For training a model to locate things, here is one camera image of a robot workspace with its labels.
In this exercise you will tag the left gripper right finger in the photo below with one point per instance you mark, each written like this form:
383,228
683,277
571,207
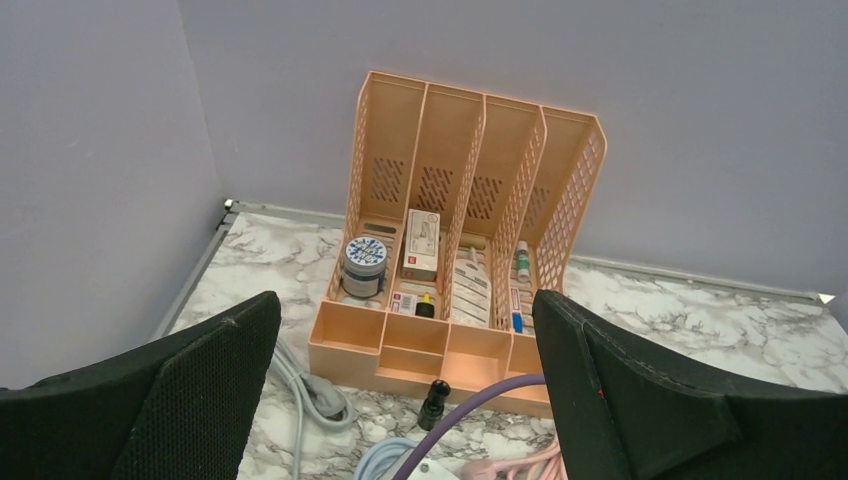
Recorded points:
628,408

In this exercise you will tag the small red white box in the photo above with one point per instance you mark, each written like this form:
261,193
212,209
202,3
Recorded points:
403,303

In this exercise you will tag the small bottle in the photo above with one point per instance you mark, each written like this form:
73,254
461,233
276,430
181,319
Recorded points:
522,261

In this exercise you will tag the small blue white box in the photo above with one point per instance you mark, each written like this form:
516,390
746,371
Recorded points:
517,320

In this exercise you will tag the orange file organizer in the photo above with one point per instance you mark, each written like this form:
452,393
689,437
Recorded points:
497,170

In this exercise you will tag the round blue patterned tin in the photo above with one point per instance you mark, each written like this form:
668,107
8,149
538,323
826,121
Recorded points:
364,267

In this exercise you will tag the black cylinder object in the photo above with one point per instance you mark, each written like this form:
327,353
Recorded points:
432,408

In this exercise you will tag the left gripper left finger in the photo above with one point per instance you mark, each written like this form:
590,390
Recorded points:
180,407

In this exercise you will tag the white blister pack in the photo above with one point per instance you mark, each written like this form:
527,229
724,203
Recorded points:
471,290

